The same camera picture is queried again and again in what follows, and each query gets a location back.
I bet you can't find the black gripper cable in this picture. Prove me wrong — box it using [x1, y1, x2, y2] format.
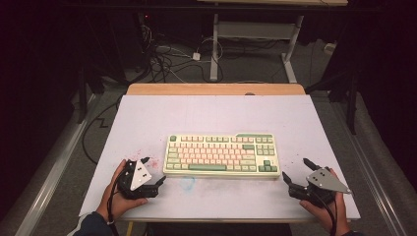
[309, 189, 339, 236]
[106, 176, 122, 236]

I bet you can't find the small white box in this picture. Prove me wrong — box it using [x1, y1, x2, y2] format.
[323, 41, 338, 55]

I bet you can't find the aluminium floor rail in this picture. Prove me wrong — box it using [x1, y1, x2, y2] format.
[14, 92, 100, 236]
[323, 92, 408, 236]

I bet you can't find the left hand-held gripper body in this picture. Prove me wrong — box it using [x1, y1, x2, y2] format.
[116, 158, 159, 201]

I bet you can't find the long black floor cable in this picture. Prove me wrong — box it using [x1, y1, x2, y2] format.
[81, 94, 124, 165]

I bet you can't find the white board sheet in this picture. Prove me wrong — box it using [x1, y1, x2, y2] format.
[78, 94, 362, 222]

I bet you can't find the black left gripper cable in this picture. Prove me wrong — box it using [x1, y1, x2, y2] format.
[106, 176, 122, 236]

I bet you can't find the person's left hand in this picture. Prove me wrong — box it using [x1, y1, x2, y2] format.
[95, 158, 149, 222]

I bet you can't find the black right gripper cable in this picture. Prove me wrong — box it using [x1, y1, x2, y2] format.
[309, 189, 339, 236]

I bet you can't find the tangle of floor cables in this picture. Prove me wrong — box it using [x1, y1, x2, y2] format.
[139, 23, 227, 84]

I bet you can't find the black stand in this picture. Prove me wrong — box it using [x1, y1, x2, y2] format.
[76, 63, 132, 125]
[304, 63, 361, 136]

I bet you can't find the cream and green keyboard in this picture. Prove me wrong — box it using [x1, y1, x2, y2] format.
[162, 132, 282, 179]

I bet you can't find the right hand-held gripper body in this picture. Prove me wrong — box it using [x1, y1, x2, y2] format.
[287, 167, 352, 208]

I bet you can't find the person's right hand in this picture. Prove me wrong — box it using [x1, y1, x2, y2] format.
[298, 167, 352, 236]

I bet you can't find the wooden table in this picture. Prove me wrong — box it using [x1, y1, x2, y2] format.
[118, 83, 352, 236]

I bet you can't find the white-framed desk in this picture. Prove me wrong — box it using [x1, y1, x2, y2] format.
[196, 0, 349, 84]

